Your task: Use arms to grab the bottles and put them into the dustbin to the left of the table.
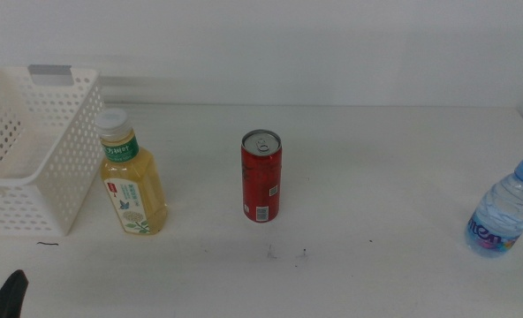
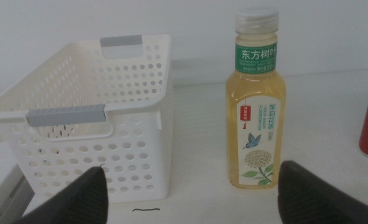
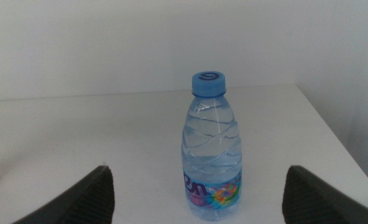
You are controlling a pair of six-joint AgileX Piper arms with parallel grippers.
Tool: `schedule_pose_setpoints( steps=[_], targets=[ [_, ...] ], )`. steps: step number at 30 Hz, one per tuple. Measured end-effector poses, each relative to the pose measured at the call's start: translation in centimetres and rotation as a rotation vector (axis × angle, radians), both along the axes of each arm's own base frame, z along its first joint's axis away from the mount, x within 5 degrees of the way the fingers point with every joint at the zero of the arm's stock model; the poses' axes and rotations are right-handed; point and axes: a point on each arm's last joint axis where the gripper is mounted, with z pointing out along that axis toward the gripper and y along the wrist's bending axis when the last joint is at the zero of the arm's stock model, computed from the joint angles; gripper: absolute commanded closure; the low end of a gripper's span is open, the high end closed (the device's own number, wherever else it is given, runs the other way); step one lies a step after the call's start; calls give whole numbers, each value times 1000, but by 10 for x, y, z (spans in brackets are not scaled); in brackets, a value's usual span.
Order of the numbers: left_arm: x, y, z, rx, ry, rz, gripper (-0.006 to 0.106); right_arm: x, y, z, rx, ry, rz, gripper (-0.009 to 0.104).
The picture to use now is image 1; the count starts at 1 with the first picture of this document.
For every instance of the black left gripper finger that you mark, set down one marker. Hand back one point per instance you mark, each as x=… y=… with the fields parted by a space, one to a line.
x=7 y=298

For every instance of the red soda can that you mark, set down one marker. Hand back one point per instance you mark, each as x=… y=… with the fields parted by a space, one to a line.
x=261 y=181

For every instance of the clear water bottle blue cap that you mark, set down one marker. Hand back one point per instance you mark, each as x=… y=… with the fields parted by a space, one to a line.
x=506 y=207

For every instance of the small dark thread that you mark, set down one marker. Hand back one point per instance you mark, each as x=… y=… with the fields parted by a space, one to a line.
x=47 y=244

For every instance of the white perforated plastic basket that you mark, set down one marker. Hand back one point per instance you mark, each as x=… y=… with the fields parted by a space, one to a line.
x=23 y=180

